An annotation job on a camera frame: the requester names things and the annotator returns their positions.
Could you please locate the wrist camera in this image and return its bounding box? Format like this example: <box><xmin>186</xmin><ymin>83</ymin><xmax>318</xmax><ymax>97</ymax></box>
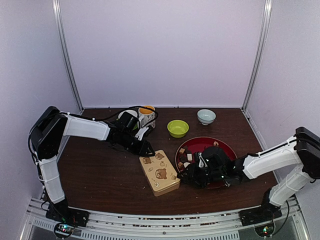
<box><xmin>193</xmin><ymin>146</ymin><xmax>231</xmax><ymax>175</ymax></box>
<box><xmin>117</xmin><ymin>116</ymin><xmax>154</xmax><ymax>140</ymax></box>

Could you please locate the lime green bowl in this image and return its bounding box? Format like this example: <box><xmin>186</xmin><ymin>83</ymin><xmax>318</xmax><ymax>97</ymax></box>
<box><xmin>167</xmin><ymin>119</ymin><xmax>189</xmax><ymax>138</ymax></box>

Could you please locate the round red tray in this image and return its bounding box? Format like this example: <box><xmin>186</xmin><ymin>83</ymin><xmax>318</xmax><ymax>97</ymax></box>
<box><xmin>174</xmin><ymin>136</ymin><xmax>241</xmax><ymax>187</ymax></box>

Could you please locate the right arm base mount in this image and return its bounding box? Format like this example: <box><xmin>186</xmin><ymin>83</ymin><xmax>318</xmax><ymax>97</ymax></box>
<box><xmin>239</xmin><ymin>207</ymin><xmax>283</xmax><ymax>238</ymax></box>

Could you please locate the left aluminium frame post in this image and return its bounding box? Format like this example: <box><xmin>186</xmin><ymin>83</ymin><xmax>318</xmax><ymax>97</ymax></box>
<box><xmin>52</xmin><ymin>0</ymin><xmax>84</xmax><ymax>112</ymax></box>

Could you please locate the front metal rail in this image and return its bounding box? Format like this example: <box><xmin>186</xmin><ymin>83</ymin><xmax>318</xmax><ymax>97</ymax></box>
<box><xmin>20</xmin><ymin>208</ymin><xmax>310</xmax><ymax>240</ymax></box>

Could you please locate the patterned mug yellow inside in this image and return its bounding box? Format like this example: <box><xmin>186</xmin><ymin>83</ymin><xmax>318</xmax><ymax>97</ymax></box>
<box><xmin>138</xmin><ymin>105</ymin><xmax>156</xmax><ymax>129</ymax></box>

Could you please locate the dark leaf chocolate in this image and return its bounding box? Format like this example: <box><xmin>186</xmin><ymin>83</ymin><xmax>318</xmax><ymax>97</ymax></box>
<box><xmin>184</xmin><ymin>146</ymin><xmax>191</xmax><ymax>153</ymax></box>

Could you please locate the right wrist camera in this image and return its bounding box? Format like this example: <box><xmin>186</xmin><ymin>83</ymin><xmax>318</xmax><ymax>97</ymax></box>
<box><xmin>193</xmin><ymin>146</ymin><xmax>231</xmax><ymax>175</ymax></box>

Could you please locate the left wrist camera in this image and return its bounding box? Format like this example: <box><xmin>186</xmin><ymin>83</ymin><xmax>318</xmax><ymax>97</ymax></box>
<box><xmin>117</xmin><ymin>116</ymin><xmax>154</xmax><ymax>140</ymax></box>

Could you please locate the white block chocolate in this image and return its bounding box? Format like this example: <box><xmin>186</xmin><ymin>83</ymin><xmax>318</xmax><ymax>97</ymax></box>
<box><xmin>187</xmin><ymin>153</ymin><xmax>193</xmax><ymax>162</ymax></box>

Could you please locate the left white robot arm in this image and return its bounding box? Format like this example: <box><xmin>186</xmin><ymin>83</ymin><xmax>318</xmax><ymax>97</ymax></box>
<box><xmin>28</xmin><ymin>106</ymin><xmax>155</xmax><ymax>222</ymax></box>

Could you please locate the right aluminium frame post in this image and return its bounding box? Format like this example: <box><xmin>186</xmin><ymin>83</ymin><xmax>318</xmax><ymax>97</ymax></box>
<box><xmin>241</xmin><ymin>0</ymin><xmax>273</xmax><ymax>112</ymax></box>

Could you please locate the white heart chocolate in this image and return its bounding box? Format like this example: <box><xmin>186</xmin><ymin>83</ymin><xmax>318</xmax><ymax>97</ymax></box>
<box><xmin>183</xmin><ymin>162</ymin><xmax>191</xmax><ymax>169</ymax></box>

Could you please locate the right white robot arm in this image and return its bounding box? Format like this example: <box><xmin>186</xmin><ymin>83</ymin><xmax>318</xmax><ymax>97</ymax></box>
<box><xmin>177</xmin><ymin>126</ymin><xmax>320</xmax><ymax>221</ymax></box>

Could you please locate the dark rose chocolate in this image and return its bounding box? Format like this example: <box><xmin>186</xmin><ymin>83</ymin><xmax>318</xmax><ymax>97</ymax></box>
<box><xmin>179</xmin><ymin>156</ymin><xmax>187</xmax><ymax>162</ymax></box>

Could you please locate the aluminium frame post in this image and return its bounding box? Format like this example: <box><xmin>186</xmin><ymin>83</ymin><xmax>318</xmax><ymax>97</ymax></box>
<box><xmin>52</xmin><ymin>0</ymin><xmax>84</xmax><ymax>112</ymax></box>
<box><xmin>241</xmin><ymin>0</ymin><xmax>273</xmax><ymax>112</ymax></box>

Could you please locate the white and navy cup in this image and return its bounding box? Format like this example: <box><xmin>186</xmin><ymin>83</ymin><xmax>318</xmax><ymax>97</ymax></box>
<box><xmin>117</xmin><ymin>109</ymin><xmax>138</xmax><ymax>121</ymax></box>

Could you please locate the beige tin box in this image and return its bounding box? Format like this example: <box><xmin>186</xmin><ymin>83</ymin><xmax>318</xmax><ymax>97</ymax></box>
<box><xmin>151</xmin><ymin>182</ymin><xmax>180</xmax><ymax>197</ymax></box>

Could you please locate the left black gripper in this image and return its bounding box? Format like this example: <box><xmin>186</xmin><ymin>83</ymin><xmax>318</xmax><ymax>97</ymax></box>
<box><xmin>119</xmin><ymin>131</ymin><xmax>156</xmax><ymax>158</ymax></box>

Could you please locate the bear print tin lid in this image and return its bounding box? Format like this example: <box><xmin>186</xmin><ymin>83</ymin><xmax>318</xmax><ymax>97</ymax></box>
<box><xmin>139</xmin><ymin>150</ymin><xmax>181</xmax><ymax>188</ymax></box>

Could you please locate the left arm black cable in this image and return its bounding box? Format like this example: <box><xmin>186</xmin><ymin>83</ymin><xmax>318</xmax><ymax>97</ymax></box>
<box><xmin>94</xmin><ymin>105</ymin><xmax>160</xmax><ymax>126</ymax></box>

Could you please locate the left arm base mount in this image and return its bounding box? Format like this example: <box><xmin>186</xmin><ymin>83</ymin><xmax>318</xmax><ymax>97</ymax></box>
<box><xmin>45</xmin><ymin>208</ymin><xmax>90</xmax><ymax>239</ymax></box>

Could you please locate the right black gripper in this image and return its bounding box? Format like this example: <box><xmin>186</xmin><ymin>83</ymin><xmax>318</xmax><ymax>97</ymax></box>
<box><xmin>176</xmin><ymin>163</ymin><xmax>225</xmax><ymax>189</ymax></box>

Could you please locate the pale blue bowl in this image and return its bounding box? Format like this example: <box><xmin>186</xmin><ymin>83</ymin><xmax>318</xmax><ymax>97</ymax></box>
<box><xmin>197</xmin><ymin>109</ymin><xmax>216</xmax><ymax>126</ymax></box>

